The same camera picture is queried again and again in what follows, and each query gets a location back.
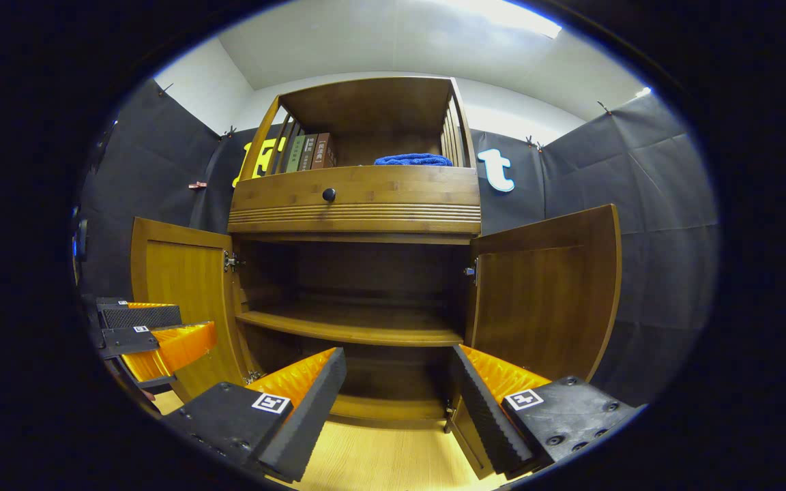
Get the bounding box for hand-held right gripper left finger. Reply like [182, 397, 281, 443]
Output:
[161, 346, 348, 483]

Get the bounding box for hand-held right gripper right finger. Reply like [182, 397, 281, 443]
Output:
[450, 344, 639, 479]

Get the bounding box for wooden shoe cabinet door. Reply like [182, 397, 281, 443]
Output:
[449, 203, 622, 480]
[130, 217, 252, 403]

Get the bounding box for wooden double-door shoe cabinet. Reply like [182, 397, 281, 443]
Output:
[227, 76, 482, 430]

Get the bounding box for wooden cabinet inner shelf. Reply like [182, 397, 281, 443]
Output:
[235, 305, 465, 347]

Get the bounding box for wooden cabinet drawer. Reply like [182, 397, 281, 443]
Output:
[229, 166, 481, 209]

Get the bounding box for black backdrop cloth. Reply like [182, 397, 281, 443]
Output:
[76, 78, 720, 408]

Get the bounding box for blue folded towel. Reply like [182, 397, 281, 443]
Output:
[374, 153, 454, 167]

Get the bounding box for large ceiling light panel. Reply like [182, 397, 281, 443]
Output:
[434, 0, 563, 38]

